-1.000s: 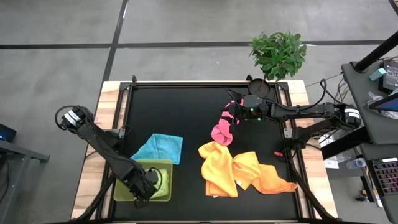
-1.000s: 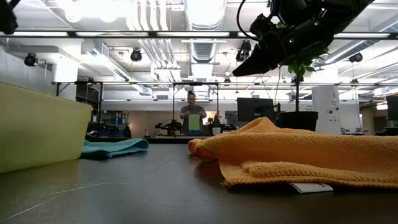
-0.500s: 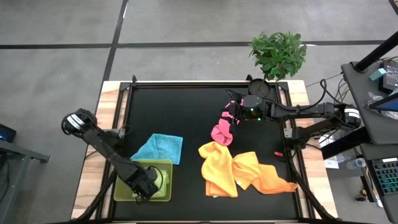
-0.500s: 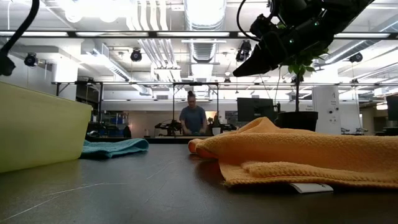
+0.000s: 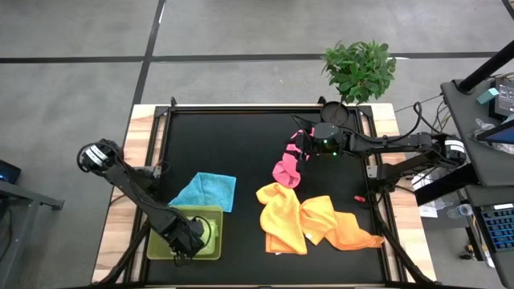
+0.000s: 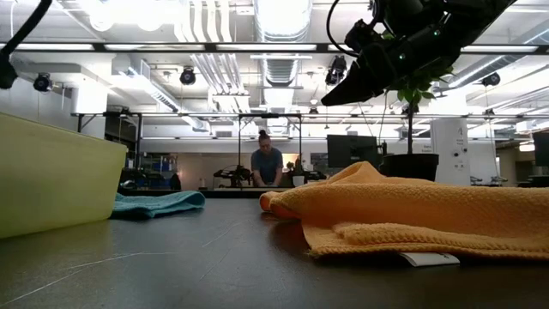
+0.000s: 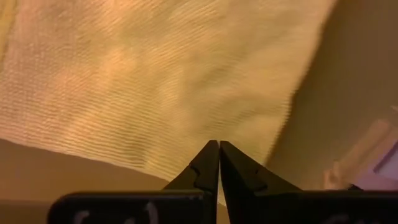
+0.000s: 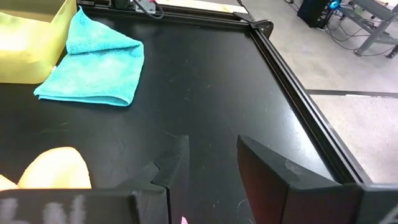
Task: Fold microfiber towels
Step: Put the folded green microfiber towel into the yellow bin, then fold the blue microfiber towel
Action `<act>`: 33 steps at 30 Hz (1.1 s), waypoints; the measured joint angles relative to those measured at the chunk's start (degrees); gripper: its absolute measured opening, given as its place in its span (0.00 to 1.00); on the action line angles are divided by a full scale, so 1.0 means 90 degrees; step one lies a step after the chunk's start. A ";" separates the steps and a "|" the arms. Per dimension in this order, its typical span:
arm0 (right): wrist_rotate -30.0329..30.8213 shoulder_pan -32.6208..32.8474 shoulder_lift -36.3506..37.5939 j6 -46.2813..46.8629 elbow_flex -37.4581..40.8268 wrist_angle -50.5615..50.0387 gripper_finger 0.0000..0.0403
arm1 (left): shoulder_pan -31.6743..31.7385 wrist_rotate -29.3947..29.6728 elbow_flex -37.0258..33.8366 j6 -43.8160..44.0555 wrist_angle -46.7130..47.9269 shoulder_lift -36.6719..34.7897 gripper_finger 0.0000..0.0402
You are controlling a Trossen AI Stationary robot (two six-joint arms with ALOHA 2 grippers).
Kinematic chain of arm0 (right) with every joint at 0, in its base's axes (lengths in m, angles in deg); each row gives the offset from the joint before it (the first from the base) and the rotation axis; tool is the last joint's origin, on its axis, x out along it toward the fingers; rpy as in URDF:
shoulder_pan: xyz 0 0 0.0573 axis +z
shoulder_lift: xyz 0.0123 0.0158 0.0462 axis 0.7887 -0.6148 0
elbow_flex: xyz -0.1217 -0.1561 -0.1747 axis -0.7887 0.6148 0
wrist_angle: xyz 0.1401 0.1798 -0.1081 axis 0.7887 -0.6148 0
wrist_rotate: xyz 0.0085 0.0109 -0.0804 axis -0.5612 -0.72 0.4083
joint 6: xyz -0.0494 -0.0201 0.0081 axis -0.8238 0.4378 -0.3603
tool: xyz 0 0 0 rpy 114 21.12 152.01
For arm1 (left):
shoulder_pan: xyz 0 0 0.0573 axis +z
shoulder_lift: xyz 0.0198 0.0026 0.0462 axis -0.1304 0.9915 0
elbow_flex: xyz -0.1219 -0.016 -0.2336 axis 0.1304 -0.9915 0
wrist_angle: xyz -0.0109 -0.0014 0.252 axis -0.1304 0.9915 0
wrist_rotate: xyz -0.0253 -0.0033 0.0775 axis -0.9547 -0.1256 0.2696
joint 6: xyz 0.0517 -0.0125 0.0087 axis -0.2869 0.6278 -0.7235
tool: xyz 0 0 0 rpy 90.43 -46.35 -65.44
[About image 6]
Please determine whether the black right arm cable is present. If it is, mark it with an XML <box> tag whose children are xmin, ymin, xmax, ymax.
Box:
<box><xmin>326</xmin><ymin>0</ymin><xmax>378</xmax><ymax>58</ymax></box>

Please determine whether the black metal table frame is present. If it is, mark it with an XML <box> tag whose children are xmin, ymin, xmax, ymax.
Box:
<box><xmin>118</xmin><ymin>187</ymin><xmax>297</xmax><ymax>199</ymax></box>

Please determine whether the translucent green plastic bin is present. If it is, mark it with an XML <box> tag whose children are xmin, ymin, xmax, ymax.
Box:
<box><xmin>0</xmin><ymin>112</ymin><xmax>129</xmax><ymax>239</ymax></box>

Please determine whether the black computer monitor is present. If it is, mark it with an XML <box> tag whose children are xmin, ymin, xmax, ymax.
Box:
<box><xmin>326</xmin><ymin>134</ymin><xmax>379</xmax><ymax>169</ymax></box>

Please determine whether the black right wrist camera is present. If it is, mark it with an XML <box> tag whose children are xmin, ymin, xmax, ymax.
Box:
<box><xmin>345</xmin><ymin>19</ymin><xmax>387</xmax><ymax>55</ymax></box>

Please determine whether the black ceiling camera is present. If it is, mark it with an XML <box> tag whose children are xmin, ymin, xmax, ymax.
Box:
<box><xmin>323</xmin><ymin>54</ymin><xmax>347</xmax><ymax>87</ymax></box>
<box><xmin>178</xmin><ymin>67</ymin><xmax>197</xmax><ymax>87</ymax></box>
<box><xmin>33</xmin><ymin>72</ymin><xmax>54</xmax><ymax>94</ymax></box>
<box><xmin>480</xmin><ymin>71</ymin><xmax>502</xmax><ymax>88</ymax></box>

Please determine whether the blue microfiber towel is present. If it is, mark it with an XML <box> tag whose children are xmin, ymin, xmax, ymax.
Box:
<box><xmin>111</xmin><ymin>191</ymin><xmax>207</xmax><ymax>221</ymax></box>

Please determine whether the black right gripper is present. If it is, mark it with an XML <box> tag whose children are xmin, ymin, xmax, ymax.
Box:
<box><xmin>320</xmin><ymin>24</ymin><xmax>464</xmax><ymax>107</ymax></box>

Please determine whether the green plant in black pot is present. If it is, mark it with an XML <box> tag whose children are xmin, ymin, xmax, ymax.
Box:
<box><xmin>379</xmin><ymin>29</ymin><xmax>455</xmax><ymax>182</ymax></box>

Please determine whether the black overhead crossbar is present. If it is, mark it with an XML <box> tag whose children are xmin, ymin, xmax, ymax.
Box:
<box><xmin>0</xmin><ymin>41</ymin><xmax>549</xmax><ymax>55</ymax></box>

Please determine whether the person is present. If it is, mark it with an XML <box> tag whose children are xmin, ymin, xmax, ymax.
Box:
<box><xmin>250</xmin><ymin>130</ymin><xmax>285</xmax><ymax>188</ymax></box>

